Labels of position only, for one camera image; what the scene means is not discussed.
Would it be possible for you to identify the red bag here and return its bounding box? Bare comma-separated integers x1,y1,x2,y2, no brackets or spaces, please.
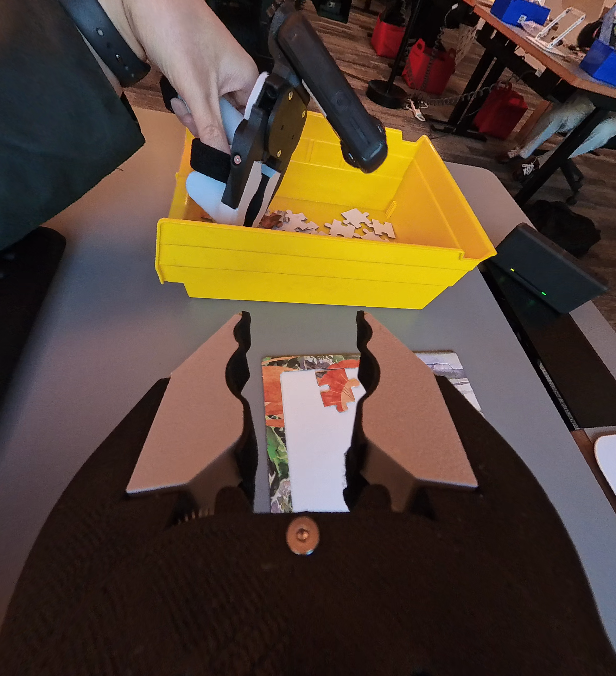
370,13,409,59
402,38,456,96
472,82,529,139

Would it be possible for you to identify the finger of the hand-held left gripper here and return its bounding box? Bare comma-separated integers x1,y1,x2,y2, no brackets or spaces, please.
258,168,282,226
239,160,265,228

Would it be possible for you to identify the black bag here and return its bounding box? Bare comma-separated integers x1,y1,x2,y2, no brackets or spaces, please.
524,200,601,258

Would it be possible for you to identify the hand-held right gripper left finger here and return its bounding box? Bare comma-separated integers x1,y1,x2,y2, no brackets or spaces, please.
125,312,258,510

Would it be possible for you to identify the clear acrylic stand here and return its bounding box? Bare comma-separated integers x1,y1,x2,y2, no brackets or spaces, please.
527,6,587,51

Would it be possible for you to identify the pile of puzzle pieces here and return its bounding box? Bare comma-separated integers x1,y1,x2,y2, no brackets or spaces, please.
202,207,397,244

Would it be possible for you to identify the black power adapter box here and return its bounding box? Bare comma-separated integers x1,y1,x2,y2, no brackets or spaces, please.
484,223,609,316

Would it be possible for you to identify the black pole stand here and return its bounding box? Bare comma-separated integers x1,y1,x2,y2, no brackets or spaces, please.
366,0,430,109

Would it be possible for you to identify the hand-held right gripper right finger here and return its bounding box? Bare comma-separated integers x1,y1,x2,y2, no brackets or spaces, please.
351,311,480,512

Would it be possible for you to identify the wood-edged office desk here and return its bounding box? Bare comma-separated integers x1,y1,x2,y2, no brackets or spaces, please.
463,0,616,207

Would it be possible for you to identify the black office chair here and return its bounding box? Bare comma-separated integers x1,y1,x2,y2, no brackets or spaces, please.
551,153,616,207

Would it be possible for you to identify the black wrist band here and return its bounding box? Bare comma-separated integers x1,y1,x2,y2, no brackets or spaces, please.
60,0,151,88

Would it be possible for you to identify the red fan puzzle piece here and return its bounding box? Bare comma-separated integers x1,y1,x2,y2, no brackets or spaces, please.
316,368,364,414

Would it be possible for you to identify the puzzle frame board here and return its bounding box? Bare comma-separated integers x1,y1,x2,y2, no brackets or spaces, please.
261,350,483,514

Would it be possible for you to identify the blue tray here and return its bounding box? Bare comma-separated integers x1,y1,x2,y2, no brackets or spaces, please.
490,0,551,27
579,39,616,93

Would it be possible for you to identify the yellow plastic bin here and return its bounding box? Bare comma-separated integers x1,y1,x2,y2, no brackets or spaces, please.
155,110,497,311

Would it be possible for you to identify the person's left hand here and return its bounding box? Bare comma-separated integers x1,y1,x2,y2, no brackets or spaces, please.
123,0,260,154

